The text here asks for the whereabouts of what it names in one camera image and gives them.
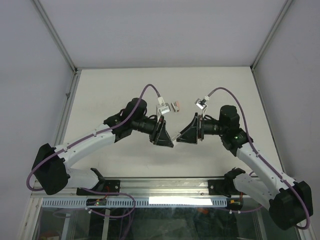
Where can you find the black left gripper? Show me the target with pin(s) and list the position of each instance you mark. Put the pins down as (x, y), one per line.
(160, 137)

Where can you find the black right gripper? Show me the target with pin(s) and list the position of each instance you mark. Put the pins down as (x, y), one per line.
(194, 131)

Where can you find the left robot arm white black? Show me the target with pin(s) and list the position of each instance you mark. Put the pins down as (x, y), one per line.
(53, 165)

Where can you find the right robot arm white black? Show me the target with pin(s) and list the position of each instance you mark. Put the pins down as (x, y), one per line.
(288, 202)

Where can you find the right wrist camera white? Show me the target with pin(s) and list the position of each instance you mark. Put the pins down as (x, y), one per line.
(202, 104)

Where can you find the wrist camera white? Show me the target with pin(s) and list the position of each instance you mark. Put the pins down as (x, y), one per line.
(202, 104)
(162, 107)

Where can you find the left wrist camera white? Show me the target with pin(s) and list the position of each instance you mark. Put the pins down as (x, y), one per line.
(162, 107)

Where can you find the aluminium mounting rail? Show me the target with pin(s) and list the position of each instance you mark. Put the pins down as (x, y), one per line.
(198, 187)

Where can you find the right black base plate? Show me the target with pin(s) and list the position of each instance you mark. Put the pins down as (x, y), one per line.
(219, 187)

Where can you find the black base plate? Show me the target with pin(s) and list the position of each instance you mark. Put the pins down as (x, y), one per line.
(219, 187)
(103, 186)

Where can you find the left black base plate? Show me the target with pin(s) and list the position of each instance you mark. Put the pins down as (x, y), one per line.
(103, 186)

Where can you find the white slotted cable duct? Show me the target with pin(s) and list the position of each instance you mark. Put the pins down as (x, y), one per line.
(140, 202)

